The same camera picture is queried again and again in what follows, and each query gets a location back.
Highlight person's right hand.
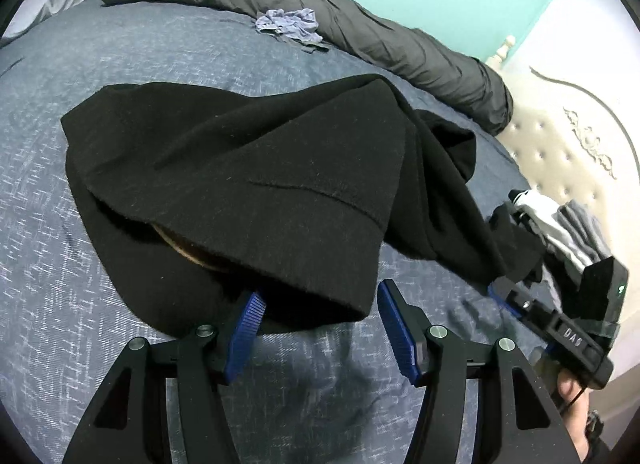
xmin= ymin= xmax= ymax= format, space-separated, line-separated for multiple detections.
xmin=556 ymin=370 xmax=610 ymax=463

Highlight white black folded garment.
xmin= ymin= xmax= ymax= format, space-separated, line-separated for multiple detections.
xmin=509 ymin=189 xmax=599 ymax=276

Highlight grey folded sweatpants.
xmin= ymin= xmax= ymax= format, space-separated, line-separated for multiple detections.
xmin=552 ymin=200 xmax=612 ymax=265

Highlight blue patterned bed sheet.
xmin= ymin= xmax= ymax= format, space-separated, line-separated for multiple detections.
xmin=0 ymin=0 xmax=576 ymax=464

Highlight cream tufted headboard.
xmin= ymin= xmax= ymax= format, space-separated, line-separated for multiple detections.
xmin=486 ymin=35 xmax=639 ymax=267

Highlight small blue crumpled cloth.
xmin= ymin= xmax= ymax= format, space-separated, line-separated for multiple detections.
xmin=255 ymin=8 xmax=330 ymax=52

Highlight light grey blanket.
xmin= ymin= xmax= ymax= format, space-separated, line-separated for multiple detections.
xmin=1 ymin=0 xmax=82 ymax=46

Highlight dark grey rolled duvet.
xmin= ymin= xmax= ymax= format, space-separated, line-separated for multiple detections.
xmin=102 ymin=0 xmax=513 ymax=136

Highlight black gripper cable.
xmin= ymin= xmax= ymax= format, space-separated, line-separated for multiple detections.
xmin=560 ymin=380 xmax=591 ymax=414

